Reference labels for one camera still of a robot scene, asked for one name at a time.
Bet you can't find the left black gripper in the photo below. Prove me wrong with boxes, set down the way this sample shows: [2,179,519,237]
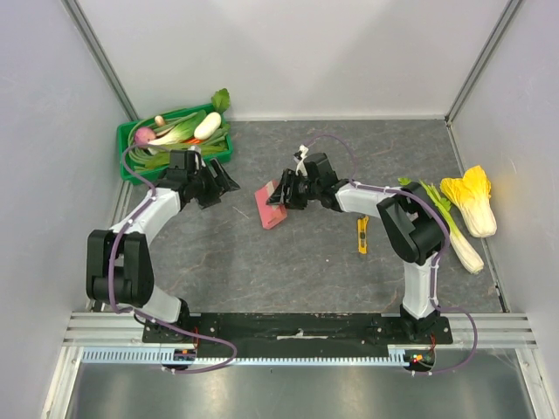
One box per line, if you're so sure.
[188,158,239,210]

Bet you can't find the pink express box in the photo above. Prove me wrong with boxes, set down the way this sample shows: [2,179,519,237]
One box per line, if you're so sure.
[254,180,287,230]

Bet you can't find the yellow utility knife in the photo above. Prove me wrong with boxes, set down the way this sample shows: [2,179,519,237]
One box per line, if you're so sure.
[357,216,369,255]

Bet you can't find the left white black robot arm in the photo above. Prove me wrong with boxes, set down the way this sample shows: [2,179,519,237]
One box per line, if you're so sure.
[86,147,240,343]

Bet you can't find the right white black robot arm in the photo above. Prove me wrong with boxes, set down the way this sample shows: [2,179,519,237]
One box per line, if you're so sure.
[264,152,448,344]

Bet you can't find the white radish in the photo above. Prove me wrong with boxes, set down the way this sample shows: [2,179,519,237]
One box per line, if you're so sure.
[194,112,222,141]

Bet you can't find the green leafy vegetable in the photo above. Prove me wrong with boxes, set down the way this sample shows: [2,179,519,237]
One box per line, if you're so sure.
[148,88,231,167]

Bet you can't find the bok choy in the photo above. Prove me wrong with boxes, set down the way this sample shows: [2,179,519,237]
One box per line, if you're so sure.
[148,110,207,146]

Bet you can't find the green long beans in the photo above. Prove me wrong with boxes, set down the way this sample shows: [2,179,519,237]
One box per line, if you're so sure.
[127,113,197,167]

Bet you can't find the brown mushroom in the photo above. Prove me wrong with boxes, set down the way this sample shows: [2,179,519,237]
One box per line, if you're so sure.
[154,115,166,127]

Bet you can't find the green plastic crate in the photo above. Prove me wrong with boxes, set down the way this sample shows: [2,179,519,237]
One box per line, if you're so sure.
[116,103,233,185]

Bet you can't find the purple turnip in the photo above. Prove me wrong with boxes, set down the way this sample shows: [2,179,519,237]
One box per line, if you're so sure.
[134,127,157,146]

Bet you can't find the yellow napa cabbage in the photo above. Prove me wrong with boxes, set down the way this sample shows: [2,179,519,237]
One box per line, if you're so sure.
[439,165,497,238]

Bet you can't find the green celery stalk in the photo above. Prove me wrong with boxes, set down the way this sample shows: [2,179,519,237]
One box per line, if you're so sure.
[418,180,484,274]

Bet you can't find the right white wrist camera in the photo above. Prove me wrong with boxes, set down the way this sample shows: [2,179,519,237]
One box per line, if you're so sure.
[293,144,309,177]

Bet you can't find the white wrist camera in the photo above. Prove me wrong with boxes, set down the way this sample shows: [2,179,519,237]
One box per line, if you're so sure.
[188,145,202,154]
[293,144,309,177]

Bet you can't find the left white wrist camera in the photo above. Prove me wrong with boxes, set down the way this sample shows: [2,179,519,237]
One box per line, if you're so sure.
[188,145,202,154]

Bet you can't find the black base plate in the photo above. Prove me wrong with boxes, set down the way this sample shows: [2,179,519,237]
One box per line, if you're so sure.
[141,312,452,360]

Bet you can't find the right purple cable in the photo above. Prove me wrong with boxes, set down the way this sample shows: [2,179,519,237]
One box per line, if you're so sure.
[299,134,478,376]

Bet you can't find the purple cable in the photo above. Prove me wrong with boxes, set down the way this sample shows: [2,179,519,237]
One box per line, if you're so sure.
[107,142,239,375]
[299,134,478,376]

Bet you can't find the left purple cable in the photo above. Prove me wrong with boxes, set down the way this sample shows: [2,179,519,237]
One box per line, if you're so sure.
[107,142,239,375]

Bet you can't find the aluminium rail frame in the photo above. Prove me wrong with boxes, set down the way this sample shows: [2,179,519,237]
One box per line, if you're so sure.
[62,313,537,349]

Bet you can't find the grey cable duct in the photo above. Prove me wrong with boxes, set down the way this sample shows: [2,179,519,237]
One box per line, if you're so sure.
[81,347,409,367]

